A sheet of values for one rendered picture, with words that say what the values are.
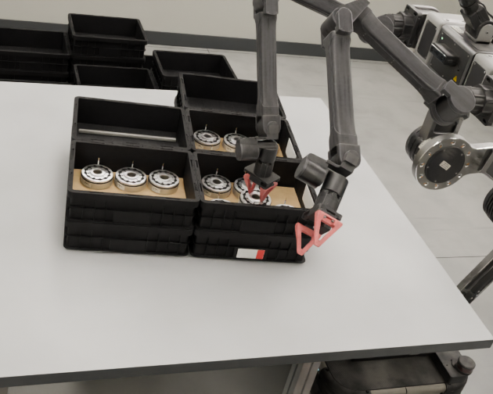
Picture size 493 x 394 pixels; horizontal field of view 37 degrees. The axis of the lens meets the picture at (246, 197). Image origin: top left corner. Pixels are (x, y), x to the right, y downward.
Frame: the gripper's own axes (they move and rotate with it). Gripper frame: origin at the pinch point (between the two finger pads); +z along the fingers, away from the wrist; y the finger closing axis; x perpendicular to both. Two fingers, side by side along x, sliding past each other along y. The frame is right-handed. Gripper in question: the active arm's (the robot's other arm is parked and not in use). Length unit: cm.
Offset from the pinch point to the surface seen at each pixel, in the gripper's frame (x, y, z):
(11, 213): -52, -56, 22
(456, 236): 186, 15, 98
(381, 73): 336, -131, 104
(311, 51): 303, -179, 100
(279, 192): 20.4, -4.1, 9.9
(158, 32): 199, -244, 92
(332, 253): 24.4, 20.6, 22.7
